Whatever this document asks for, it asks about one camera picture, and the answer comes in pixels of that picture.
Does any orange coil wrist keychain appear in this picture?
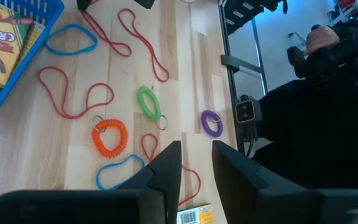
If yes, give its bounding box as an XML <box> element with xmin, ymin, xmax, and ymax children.
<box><xmin>91</xmin><ymin>114</ymin><xmax>129</xmax><ymax>159</ymax></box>

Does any green coil wrist keychain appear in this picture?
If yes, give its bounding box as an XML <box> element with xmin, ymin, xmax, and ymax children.
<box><xmin>136</xmin><ymin>85</ymin><xmax>168</xmax><ymax>131</ymax></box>

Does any person's hand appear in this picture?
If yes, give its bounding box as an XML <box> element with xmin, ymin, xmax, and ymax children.
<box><xmin>302</xmin><ymin>24</ymin><xmax>341</xmax><ymax>57</ymax></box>

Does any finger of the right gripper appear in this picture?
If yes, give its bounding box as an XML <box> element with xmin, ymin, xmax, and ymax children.
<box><xmin>75</xmin><ymin>0</ymin><xmax>97</xmax><ymax>12</ymax></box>
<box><xmin>133</xmin><ymin>0</ymin><xmax>157</xmax><ymax>10</ymax></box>

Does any blue rubber band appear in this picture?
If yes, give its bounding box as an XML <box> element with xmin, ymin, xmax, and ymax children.
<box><xmin>95</xmin><ymin>153</ymin><xmax>146</xmax><ymax>191</ymax></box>
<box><xmin>44</xmin><ymin>23</ymin><xmax>99</xmax><ymax>57</ymax></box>

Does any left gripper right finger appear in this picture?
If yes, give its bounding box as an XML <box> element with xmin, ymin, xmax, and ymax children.
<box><xmin>211</xmin><ymin>139</ymin><xmax>358</xmax><ymax>224</ymax></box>

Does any person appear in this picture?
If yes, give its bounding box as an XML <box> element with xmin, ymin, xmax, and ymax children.
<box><xmin>252</xmin><ymin>12</ymin><xmax>358</xmax><ymax>189</ymax></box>

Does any green yellow Crayola crayon box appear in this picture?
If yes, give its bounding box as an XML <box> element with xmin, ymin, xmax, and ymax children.
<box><xmin>0</xmin><ymin>0</ymin><xmax>34</xmax><ymax>101</ymax></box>

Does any purple coil wrist keychain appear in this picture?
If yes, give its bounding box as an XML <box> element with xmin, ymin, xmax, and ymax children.
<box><xmin>200</xmin><ymin>109</ymin><xmax>224</xmax><ymax>138</ymax></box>

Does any red rubber band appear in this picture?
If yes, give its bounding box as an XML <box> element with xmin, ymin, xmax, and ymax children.
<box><xmin>37</xmin><ymin>65</ymin><xmax>116</xmax><ymax>120</ymax></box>
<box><xmin>117</xmin><ymin>7</ymin><xmax>171</xmax><ymax>83</ymax></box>
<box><xmin>140</xmin><ymin>133</ymin><xmax>160</xmax><ymax>164</ymax></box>
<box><xmin>80</xmin><ymin>9</ymin><xmax>133</xmax><ymax>58</ymax></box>
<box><xmin>178</xmin><ymin>165</ymin><xmax>203</xmax><ymax>207</ymax></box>

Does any black table-level camera box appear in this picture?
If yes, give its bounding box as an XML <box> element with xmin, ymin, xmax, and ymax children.
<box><xmin>234</xmin><ymin>97</ymin><xmax>263</xmax><ymax>124</ymax></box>

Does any small yellow crayon box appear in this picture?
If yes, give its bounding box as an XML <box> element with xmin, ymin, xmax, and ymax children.
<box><xmin>16</xmin><ymin>21</ymin><xmax>47</xmax><ymax>68</ymax></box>
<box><xmin>176</xmin><ymin>203</ymin><xmax>215</xmax><ymax>224</ymax></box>

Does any black aluminium table frame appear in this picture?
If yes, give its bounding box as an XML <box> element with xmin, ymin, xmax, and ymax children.
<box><xmin>218</xmin><ymin>0</ymin><xmax>288</xmax><ymax>155</ymax></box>

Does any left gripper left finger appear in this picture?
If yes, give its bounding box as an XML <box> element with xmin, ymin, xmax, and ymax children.
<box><xmin>0</xmin><ymin>139</ymin><xmax>183</xmax><ymax>224</ymax></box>

